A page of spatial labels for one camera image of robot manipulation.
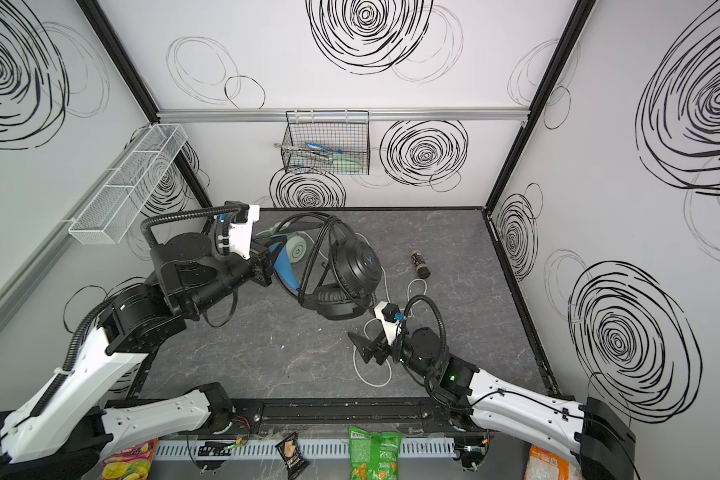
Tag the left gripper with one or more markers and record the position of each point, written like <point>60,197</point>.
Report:
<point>261,267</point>

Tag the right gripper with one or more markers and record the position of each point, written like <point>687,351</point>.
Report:
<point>381,346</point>

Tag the mint green headphones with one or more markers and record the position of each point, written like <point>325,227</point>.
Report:
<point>298,246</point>

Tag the black blue headphones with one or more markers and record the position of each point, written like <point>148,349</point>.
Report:
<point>341,273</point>

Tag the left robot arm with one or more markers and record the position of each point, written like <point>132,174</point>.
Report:
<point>200,257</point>

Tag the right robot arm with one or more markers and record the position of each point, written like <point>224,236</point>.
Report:
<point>589,434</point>

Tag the small brown bottle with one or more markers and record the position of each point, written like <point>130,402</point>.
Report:
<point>421,268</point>

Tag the green chips bag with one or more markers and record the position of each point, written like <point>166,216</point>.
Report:
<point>374,455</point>

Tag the small dark snack packet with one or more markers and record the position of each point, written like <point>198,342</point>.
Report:
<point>290,452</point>

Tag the orange snack bag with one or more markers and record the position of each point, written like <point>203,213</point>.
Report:
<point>543,465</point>

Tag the Fox's fruits candy bag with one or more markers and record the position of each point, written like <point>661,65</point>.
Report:
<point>132,463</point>

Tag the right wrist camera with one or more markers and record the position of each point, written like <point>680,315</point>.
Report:
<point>391,319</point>

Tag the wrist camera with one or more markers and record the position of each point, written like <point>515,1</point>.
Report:
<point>233,231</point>
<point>391,319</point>

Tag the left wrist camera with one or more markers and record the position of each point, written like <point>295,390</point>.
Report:
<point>233,231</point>

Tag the black mounting rail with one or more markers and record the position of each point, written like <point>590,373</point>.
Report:
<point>258,416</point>

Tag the black wire basket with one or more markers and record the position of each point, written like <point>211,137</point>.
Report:
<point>328,141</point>

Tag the white wire shelf basket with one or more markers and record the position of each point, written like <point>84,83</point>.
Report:
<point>129,184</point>

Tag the white slotted cable duct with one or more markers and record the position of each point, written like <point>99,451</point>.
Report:
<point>312,449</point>

